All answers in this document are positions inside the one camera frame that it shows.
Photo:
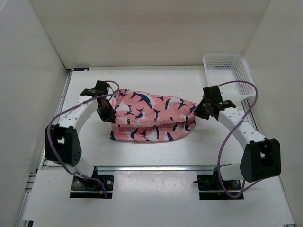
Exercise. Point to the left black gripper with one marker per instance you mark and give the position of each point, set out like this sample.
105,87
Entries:
110,116

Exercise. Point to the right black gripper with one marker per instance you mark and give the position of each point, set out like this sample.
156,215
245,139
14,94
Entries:
198,111

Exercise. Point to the pink shark print shorts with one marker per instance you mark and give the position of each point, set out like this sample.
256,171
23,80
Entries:
143,117

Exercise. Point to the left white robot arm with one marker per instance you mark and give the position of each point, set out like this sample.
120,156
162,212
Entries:
62,143

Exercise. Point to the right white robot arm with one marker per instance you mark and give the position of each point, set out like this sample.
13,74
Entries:
261,157

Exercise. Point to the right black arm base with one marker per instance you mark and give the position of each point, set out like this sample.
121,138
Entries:
210,189

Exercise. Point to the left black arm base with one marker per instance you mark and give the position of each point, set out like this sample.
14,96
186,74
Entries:
90,189

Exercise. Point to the white perforated plastic basket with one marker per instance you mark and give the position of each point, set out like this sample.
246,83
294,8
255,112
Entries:
224,67

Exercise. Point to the aluminium frame rail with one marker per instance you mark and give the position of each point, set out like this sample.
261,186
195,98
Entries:
157,168

